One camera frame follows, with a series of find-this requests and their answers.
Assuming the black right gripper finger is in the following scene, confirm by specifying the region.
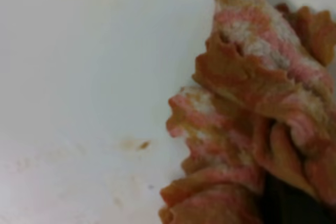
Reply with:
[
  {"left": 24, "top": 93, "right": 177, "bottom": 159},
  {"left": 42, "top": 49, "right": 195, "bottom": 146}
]
[{"left": 262, "top": 174, "right": 328, "bottom": 224}]

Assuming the pink and white stained rag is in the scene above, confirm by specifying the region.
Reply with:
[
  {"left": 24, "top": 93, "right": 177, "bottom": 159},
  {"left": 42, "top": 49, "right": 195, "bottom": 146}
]
[{"left": 159, "top": 0, "right": 335, "bottom": 223}]

